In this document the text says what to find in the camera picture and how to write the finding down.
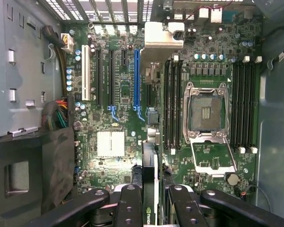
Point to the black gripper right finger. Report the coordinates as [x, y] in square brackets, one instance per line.
[184, 210]

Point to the silver coin battery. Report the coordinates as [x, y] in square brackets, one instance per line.
[233, 179]

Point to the metal socket cover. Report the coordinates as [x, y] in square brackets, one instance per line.
[213, 156]

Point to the dark grey PC case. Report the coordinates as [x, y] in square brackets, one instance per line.
[277, 118]

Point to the short black expansion slot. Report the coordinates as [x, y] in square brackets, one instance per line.
[123, 58]

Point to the silver chipset heatsink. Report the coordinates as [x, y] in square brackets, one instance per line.
[110, 143]

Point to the white expansion slot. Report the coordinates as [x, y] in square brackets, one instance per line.
[86, 73]

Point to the long black expansion slot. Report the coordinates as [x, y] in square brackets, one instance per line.
[99, 78]
[148, 97]

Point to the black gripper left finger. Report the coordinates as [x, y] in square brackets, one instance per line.
[129, 208]

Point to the black plastic shroud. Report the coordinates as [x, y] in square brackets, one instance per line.
[54, 165]

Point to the CPU socket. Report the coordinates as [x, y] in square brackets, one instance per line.
[206, 111]

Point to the green motherboard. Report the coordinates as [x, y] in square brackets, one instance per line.
[203, 75]

